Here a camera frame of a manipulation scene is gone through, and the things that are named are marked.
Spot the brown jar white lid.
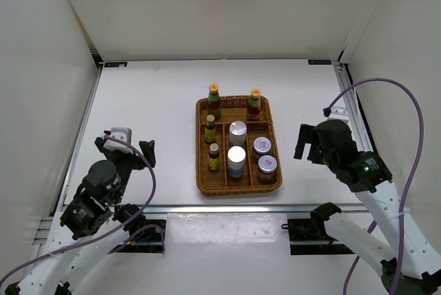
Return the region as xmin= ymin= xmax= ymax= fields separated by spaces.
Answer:
xmin=257 ymin=154 xmax=278 ymax=184
xmin=252 ymin=136 xmax=272 ymax=163

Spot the red label sauce bottle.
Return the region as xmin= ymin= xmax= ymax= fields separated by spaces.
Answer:
xmin=247 ymin=88 xmax=261 ymax=121

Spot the small yellow cork bottle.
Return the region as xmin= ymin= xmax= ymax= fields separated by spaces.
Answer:
xmin=205 ymin=114 xmax=216 ymax=144

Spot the small brown cork bottle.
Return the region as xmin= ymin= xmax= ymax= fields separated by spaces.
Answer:
xmin=208 ymin=143 xmax=220 ymax=172

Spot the silver lid blue can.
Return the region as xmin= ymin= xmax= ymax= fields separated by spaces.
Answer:
xmin=227 ymin=146 xmax=246 ymax=179

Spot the green label sauce bottle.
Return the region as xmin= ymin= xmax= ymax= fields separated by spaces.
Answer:
xmin=208 ymin=83 xmax=221 ymax=119

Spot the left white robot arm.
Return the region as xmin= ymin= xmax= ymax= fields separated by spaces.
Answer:
xmin=5 ymin=132 xmax=156 ymax=294

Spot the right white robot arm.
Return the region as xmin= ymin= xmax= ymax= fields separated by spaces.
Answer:
xmin=294 ymin=119 xmax=440 ymax=294

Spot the right blue table label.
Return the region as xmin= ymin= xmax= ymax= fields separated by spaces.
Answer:
xmin=307 ymin=59 xmax=332 ymax=65

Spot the blue table label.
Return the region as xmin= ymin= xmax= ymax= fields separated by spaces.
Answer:
xmin=104 ymin=62 xmax=127 ymax=68
xmin=307 ymin=59 xmax=332 ymax=65

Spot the woven wicker divided basket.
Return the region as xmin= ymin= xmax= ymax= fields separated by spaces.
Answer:
xmin=196 ymin=95 xmax=283 ymax=196

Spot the left blue table label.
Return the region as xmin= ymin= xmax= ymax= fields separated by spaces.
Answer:
xmin=104 ymin=62 xmax=127 ymax=68

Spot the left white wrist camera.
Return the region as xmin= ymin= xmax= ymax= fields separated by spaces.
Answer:
xmin=103 ymin=127 xmax=133 ymax=154

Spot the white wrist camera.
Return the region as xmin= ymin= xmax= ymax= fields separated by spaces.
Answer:
xmin=328 ymin=106 xmax=349 ymax=124
xmin=103 ymin=127 xmax=133 ymax=154

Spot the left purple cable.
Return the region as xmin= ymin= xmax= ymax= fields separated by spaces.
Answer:
xmin=0 ymin=134 xmax=165 ymax=295

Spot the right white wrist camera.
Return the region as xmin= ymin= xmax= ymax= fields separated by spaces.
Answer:
xmin=328 ymin=106 xmax=349 ymax=124

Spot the front aluminium rail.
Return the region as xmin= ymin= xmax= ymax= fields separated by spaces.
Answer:
xmin=37 ymin=203 xmax=376 ymax=214

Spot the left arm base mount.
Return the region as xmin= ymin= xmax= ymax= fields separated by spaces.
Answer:
xmin=110 ymin=213 xmax=167 ymax=254

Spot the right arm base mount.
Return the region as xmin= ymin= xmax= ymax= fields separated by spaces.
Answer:
xmin=280 ymin=202 xmax=353 ymax=256

